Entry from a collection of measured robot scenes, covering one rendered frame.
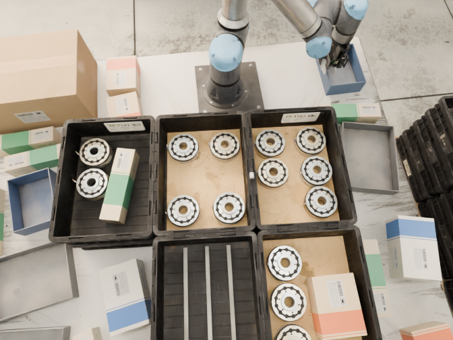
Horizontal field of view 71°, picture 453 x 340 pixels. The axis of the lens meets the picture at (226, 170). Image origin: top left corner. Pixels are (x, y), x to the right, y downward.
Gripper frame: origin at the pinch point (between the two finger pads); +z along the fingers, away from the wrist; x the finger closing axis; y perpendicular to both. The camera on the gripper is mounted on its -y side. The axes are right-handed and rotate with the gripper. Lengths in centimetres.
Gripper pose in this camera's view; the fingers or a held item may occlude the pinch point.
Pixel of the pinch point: (324, 68)
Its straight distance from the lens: 145.9
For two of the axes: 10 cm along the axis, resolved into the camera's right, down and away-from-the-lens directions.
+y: 1.3, 9.3, -3.5
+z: 0.0, 3.5, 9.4
